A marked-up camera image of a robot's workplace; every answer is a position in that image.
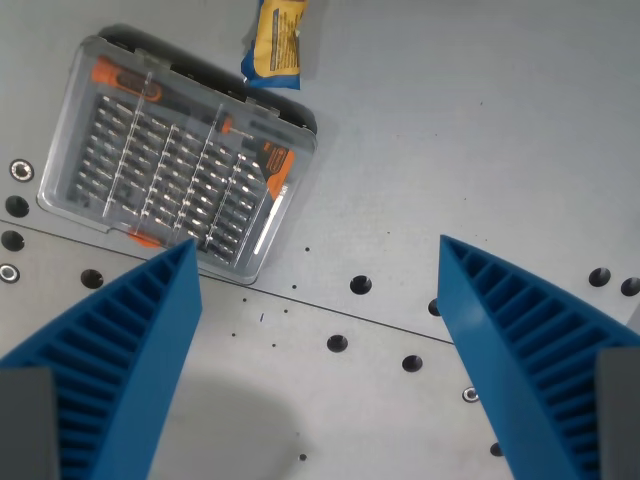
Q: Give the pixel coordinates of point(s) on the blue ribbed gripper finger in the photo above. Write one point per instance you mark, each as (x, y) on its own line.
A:
(125, 350)
(525, 350)

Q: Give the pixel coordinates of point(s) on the blue and yellow snack bag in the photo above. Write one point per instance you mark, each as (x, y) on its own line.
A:
(277, 45)

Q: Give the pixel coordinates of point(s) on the silver table bolt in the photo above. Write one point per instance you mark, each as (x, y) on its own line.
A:
(21, 171)
(8, 273)
(470, 394)

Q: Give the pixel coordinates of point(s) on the clear screwdriver bit set case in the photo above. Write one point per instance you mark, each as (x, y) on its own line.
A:
(175, 160)

